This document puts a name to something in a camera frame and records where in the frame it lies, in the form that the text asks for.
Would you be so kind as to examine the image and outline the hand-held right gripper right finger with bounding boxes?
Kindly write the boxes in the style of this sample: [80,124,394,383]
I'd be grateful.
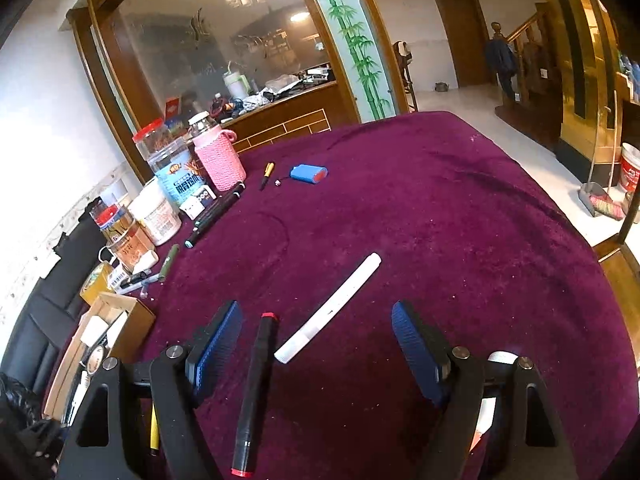
[391,300,572,480]

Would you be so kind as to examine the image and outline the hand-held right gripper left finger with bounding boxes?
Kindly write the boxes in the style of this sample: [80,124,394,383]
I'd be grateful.
[54,300,246,480]

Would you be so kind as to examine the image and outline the black marker with red caps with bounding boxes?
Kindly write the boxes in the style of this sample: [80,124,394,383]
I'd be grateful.
[231,312,280,479]

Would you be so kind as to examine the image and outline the cardboard box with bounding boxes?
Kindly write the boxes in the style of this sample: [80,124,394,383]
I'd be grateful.
[42,291,157,427]

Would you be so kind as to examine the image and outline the long white marker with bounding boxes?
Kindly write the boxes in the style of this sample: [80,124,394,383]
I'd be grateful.
[273,252,383,365]

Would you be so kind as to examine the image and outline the green marker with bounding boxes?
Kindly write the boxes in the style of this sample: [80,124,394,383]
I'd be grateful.
[158,243,181,282]

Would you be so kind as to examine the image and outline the white paper sheet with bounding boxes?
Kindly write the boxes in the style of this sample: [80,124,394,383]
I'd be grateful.
[80,310,128,348]

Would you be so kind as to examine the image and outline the two dark markers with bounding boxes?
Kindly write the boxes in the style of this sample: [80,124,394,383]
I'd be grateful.
[184,187,245,250]

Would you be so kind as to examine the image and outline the brown jar with red lid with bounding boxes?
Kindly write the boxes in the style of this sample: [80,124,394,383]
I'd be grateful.
[106,222,157,274]

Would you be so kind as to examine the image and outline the white plastic tub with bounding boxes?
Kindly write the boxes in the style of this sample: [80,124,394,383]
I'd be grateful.
[126,177,184,247]

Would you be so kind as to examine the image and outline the small white box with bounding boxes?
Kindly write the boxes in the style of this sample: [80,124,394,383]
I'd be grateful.
[179,185,219,221]

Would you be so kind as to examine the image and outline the black marker with teal cap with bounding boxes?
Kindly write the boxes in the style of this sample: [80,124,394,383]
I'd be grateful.
[192,181,247,228]

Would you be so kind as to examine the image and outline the glass jar with red lid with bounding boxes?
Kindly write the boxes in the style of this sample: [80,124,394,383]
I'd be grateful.
[89,204,137,247]

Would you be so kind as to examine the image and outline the black leather sofa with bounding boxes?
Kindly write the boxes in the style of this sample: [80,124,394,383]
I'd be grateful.
[0,210,107,397]

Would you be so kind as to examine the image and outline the blue label canister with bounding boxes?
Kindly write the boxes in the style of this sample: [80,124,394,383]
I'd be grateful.
[147,137,209,209]

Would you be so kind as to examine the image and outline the bottle in pink knitted sleeve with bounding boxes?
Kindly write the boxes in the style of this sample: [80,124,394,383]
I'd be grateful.
[186,112,248,194]

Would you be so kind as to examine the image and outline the blue battery pack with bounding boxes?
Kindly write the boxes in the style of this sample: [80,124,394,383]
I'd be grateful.
[289,164,329,186]

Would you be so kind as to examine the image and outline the black plastic bag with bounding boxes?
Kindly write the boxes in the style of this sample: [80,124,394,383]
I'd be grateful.
[0,374,67,480]

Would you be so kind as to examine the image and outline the clear plastic jar red lid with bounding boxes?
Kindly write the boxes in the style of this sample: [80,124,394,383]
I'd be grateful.
[131,117,177,162]

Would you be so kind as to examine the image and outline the dustpan with broom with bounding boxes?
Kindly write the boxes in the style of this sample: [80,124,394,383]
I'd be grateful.
[578,90,627,222]

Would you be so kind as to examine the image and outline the white and green jug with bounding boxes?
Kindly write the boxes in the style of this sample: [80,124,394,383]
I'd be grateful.
[222,62,251,102]

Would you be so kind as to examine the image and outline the wooden coat stand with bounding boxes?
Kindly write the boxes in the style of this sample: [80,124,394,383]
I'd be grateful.
[391,40,419,114]

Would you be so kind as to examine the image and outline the white and red bucket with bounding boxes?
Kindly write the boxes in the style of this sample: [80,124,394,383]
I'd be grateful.
[619,142,640,194]

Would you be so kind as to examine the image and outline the dark blue jacket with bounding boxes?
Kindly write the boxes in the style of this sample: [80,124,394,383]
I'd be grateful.
[484,35,519,102]

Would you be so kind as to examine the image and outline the bamboo painted glass panel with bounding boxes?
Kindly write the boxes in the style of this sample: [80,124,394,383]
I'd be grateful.
[304,0,397,122]

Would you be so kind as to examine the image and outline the wooden stair railing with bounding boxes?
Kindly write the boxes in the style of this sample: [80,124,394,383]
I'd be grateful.
[489,2,563,143]

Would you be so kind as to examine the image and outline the brown wooden door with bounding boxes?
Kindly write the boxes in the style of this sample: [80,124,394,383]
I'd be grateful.
[431,0,494,89]

